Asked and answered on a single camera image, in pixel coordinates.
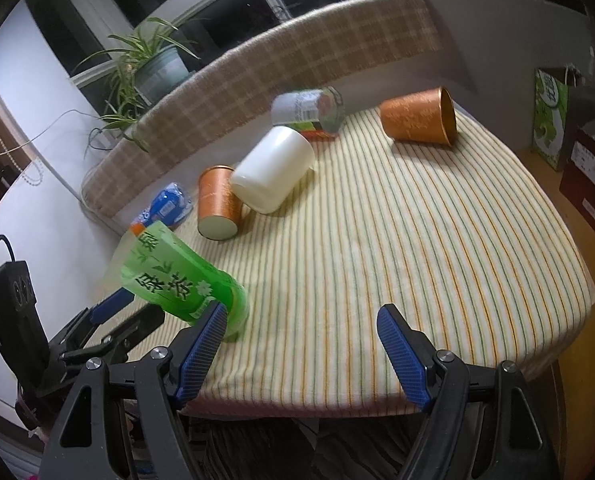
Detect blue plastic packet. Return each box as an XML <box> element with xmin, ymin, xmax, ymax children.
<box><xmin>130</xmin><ymin>181</ymin><xmax>194</xmax><ymax>233</ymax></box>

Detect clear labelled jar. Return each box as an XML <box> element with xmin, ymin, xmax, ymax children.
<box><xmin>270</xmin><ymin>86</ymin><xmax>345</xmax><ymax>143</ymax></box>

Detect white bead cord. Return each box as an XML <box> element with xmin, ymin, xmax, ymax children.
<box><xmin>0</xmin><ymin>67</ymin><xmax>47</xmax><ymax>187</ymax></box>

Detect green paper bag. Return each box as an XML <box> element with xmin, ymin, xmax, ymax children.
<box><xmin>532</xmin><ymin>66</ymin><xmax>587</xmax><ymax>172</ymax></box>

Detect large orange cup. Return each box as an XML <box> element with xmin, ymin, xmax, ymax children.
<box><xmin>379</xmin><ymin>86</ymin><xmax>458</xmax><ymax>148</ymax></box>

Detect potted spider plant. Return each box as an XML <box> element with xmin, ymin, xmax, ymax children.
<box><xmin>72</xmin><ymin>17</ymin><xmax>203</xmax><ymax>153</ymax></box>

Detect white cup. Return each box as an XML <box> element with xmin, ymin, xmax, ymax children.
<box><xmin>229</xmin><ymin>126</ymin><xmax>315</xmax><ymax>215</ymax></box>

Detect brown cardboard box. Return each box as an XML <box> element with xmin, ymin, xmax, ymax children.
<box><xmin>560</xmin><ymin>110</ymin><xmax>595</xmax><ymax>246</ymax></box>

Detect small orange cup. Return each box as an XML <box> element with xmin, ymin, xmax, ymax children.
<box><xmin>198</xmin><ymin>165</ymin><xmax>243</xmax><ymax>242</ymax></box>

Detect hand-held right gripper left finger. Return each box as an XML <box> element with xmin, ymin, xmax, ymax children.
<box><xmin>38</xmin><ymin>301</ymin><xmax>228</xmax><ymax>480</ymax></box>

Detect green tea bottle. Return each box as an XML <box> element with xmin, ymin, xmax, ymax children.
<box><xmin>102</xmin><ymin>220</ymin><xmax>251</xmax><ymax>343</ymax></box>

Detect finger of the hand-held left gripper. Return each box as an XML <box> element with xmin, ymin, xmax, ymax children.
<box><xmin>58</xmin><ymin>306</ymin><xmax>167</xmax><ymax>368</ymax></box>
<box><xmin>50</xmin><ymin>291</ymin><xmax>137</xmax><ymax>348</ymax></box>

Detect striped table cloth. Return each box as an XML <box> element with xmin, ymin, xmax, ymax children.
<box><xmin>112</xmin><ymin>105</ymin><xmax>595</xmax><ymax>418</ymax></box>

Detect plaid cloth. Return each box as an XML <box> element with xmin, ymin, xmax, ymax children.
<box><xmin>81</xmin><ymin>0</ymin><xmax>445</xmax><ymax>226</ymax></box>

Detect white wall cable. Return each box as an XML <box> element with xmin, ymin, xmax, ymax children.
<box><xmin>0</xmin><ymin>108</ymin><xmax>103</xmax><ymax>161</ymax></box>

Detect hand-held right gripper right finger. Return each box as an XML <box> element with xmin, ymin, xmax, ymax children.
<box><xmin>376</xmin><ymin>303</ymin><xmax>561</xmax><ymax>480</ymax></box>

